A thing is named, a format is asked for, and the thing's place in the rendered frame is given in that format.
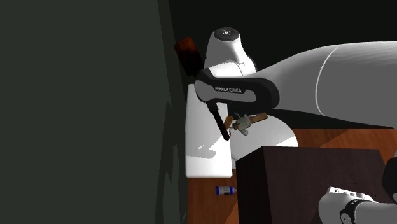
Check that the blue and white bottle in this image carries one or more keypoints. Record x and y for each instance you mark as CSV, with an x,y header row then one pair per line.
x,y
225,190

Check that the dark red brown block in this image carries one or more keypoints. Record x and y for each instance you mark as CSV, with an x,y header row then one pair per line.
x,y
188,56

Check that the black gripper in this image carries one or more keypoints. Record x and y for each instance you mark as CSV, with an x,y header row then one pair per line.
x,y
219,121

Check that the brown cylinder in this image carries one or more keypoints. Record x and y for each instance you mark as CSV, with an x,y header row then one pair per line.
x,y
229,121

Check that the brown wooden stick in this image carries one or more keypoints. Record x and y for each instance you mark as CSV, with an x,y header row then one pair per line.
x,y
260,118

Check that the grey mouse figure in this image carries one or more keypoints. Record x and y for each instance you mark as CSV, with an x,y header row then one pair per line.
x,y
244,123

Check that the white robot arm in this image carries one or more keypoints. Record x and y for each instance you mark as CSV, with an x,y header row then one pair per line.
x,y
347,77

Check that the dark robot stand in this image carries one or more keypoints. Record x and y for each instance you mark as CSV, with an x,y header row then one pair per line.
x,y
310,176

